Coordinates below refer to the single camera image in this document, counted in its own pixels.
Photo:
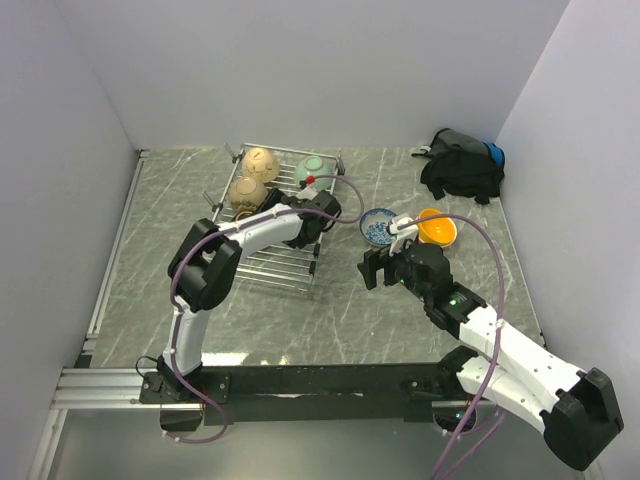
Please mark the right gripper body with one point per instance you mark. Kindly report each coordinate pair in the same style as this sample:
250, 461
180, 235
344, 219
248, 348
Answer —
405, 273

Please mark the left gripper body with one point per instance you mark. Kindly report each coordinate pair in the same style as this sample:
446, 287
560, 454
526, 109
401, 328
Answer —
303, 239

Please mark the white and blue floral bowl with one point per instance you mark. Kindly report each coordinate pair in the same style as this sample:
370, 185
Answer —
374, 226

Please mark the yellow bowl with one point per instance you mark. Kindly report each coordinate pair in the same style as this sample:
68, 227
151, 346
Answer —
439, 228

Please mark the dark brown bowl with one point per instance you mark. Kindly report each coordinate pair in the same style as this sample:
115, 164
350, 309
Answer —
243, 214

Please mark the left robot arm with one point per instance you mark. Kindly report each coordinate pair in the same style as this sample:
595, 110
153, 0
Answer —
203, 270

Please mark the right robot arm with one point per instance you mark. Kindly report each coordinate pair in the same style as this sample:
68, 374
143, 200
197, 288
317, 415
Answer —
576, 411

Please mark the tan bowl with floral band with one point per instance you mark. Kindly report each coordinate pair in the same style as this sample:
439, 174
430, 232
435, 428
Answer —
246, 194

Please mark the beige bowl with brown marks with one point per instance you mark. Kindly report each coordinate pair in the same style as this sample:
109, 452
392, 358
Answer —
260, 164

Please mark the pale green celadon bowl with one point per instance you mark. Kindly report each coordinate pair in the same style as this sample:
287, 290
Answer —
313, 166

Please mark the black cloth bundle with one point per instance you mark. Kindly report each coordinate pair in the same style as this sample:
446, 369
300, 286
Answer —
461, 165

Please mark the black base bar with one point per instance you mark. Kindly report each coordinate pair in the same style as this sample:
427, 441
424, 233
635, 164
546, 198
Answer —
234, 394

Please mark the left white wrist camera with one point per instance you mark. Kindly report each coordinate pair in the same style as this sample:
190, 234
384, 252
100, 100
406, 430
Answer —
307, 190

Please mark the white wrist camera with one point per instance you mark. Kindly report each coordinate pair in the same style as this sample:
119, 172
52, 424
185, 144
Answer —
307, 190
401, 229

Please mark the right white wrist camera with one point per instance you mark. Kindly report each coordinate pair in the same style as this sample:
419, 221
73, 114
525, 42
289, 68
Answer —
401, 229

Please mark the metal wire dish rack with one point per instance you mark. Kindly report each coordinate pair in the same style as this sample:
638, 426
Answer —
278, 265

